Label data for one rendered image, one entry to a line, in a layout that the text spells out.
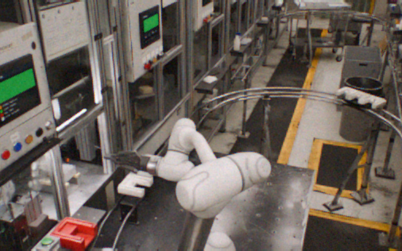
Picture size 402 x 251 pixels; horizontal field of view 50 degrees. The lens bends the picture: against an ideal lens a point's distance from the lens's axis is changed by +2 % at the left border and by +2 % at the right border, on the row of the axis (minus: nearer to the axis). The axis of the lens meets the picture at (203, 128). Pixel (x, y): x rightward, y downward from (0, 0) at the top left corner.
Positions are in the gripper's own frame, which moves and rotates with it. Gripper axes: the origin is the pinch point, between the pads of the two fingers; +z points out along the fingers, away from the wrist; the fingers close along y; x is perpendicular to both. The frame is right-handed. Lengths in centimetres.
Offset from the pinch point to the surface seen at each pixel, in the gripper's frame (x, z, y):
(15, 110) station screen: 41, 10, 41
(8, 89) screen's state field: 43, 10, 50
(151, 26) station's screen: -71, 10, 45
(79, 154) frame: -24.5, 36.3, -19.5
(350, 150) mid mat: -256, -120, -113
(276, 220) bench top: -39, -77, -47
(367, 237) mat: -125, -135, -114
